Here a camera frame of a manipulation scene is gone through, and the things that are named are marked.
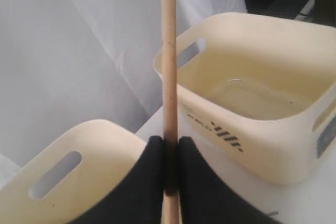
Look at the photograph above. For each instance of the cream bin with square mark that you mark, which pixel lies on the cream bin with square mark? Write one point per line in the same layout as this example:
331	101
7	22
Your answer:
263	91

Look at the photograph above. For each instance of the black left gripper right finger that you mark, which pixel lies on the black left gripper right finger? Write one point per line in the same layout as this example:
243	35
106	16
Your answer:
204	197

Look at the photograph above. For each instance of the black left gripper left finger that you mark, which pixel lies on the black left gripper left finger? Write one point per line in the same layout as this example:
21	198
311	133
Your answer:
138	197

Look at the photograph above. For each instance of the short wooden chopstick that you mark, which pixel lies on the short wooden chopstick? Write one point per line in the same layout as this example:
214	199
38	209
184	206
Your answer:
171	210

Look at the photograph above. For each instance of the cream bin with triangle mark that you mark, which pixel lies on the cream bin with triangle mark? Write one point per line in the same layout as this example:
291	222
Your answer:
108	152

